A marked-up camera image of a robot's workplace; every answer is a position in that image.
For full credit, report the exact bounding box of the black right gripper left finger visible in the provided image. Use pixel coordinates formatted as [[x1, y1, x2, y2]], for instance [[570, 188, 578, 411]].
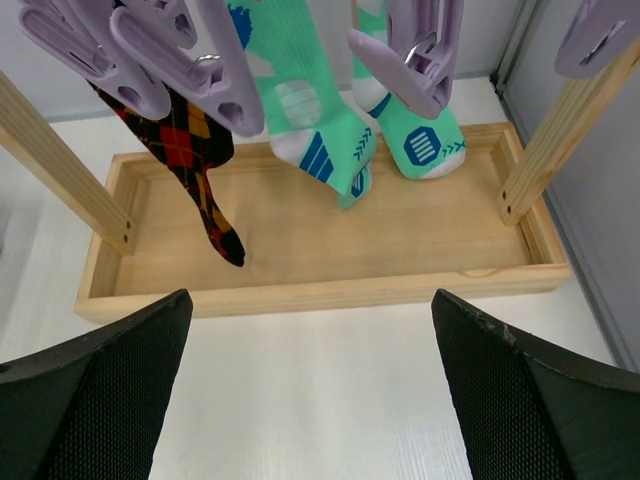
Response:
[[1, 290, 193, 479]]

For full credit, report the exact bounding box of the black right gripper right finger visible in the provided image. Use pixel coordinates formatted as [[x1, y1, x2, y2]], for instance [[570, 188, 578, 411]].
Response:
[[431, 289, 639, 479]]

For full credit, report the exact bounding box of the mint green blue sock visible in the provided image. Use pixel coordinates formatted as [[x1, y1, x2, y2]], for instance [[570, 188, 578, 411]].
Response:
[[347, 1, 466, 180]]

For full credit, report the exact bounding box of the red yellow black argyle sock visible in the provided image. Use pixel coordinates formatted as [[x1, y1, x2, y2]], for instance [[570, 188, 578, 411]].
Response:
[[92, 86, 245, 267]]

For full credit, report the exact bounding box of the mint green sport sock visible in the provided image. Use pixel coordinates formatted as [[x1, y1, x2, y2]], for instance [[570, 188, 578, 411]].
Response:
[[227, 1, 377, 209]]

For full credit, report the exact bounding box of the purple round clip hanger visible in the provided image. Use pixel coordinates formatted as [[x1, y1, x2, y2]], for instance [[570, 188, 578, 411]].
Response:
[[17, 0, 640, 139]]

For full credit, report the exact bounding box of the wooden hanging rack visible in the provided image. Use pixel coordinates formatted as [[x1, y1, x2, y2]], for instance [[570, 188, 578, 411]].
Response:
[[1, 45, 639, 323]]

